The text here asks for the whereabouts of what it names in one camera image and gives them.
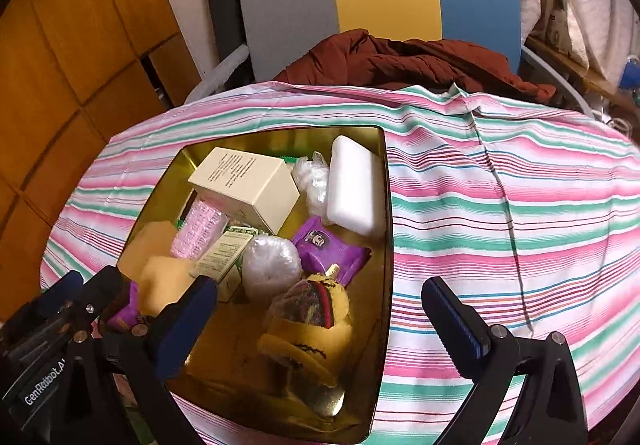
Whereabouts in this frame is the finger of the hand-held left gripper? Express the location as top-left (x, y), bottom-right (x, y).
top-left (15, 270), bottom-right (85, 326)
top-left (62, 266), bottom-right (124, 343)

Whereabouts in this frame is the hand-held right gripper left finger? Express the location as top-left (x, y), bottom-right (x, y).
top-left (65, 275), bottom-right (218, 445)

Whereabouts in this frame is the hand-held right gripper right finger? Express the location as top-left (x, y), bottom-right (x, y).
top-left (421, 276), bottom-right (590, 445)

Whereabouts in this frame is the purple snack packet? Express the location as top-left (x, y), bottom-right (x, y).
top-left (107, 282), bottom-right (153, 333)
top-left (290, 217), bottom-right (372, 286)

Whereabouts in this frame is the yellow sponge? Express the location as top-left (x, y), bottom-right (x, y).
top-left (120, 221), bottom-right (176, 276)
top-left (137, 256), bottom-right (198, 317)

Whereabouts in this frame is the gold metal tin box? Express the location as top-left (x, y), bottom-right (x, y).
top-left (116, 125), bottom-right (393, 443)

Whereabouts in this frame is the pink plastic packet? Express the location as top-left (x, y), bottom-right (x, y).
top-left (170, 199), bottom-right (228, 261)

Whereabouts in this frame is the large plastic-wrapped white ball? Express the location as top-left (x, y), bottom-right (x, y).
top-left (242, 234), bottom-right (303, 303)

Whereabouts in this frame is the large cream carton box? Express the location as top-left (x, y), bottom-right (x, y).
top-left (187, 146), bottom-right (301, 236)

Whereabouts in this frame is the small plastic-wrapped white ball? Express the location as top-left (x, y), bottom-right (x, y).
top-left (291, 152), bottom-right (333, 216)

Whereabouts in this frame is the pink green striped tablecloth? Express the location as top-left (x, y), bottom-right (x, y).
top-left (40, 80), bottom-right (640, 445)

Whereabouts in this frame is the wooden wardrobe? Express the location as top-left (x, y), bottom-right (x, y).
top-left (0, 0), bottom-right (201, 321)

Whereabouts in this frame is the brown padded jacket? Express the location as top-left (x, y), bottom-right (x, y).
top-left (272, 28), bottom-right (557, 102)

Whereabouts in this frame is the wooden side desk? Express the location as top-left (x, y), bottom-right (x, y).
top-left (525, 37), bottom-right (640, 116)

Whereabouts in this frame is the black rolled mat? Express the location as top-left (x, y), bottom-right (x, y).
top-left (202, 0), bottom-right (246, 70)

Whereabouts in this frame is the printed cardboard box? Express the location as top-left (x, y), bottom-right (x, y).
top-left (545, 10), bottom-right (573, 53)

